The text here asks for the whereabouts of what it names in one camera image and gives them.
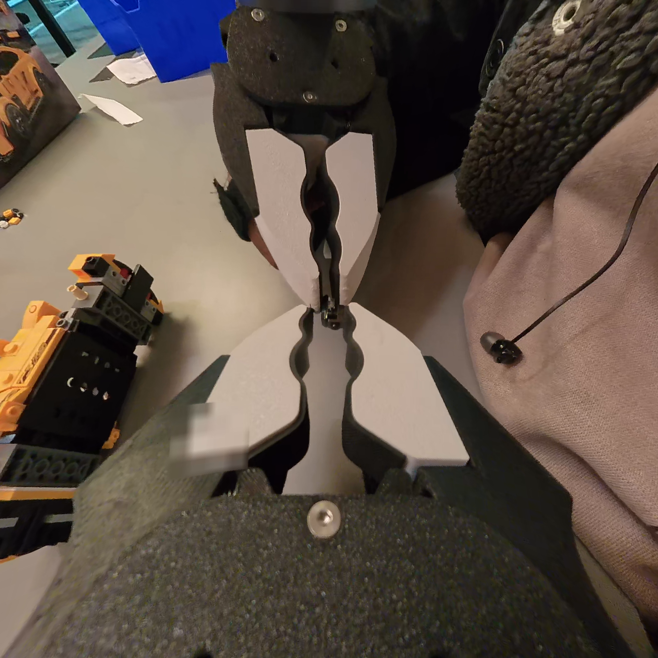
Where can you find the white paper scrap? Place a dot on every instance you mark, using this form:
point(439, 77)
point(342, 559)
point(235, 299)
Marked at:
point(110, 108)
point(131, 69)

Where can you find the lego set box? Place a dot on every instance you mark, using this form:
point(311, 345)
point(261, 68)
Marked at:
point(31, 103)

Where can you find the person's right hand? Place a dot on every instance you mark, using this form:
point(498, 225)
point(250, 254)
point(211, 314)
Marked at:
point(265, 246)

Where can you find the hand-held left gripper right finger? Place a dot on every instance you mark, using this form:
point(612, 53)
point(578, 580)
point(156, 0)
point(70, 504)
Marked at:
point(401, 401)

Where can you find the blue plastic bin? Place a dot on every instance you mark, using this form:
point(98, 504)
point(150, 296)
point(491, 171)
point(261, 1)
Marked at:
point(185, 36)
point(100, 15)

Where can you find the small black lego piece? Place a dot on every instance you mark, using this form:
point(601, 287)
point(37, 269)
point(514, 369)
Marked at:
point(330, 313)

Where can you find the small loose lego pieces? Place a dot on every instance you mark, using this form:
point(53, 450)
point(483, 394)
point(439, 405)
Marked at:
point(11, 217)

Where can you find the orange black lego car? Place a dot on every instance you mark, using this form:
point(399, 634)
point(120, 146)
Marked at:
point(77, 370)

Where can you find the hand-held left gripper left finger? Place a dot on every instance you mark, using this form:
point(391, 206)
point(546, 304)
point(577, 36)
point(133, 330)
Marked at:
point(262, 380)

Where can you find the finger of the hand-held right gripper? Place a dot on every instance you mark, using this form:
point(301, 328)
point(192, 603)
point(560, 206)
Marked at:
point(277, 195)
point(357, 195)

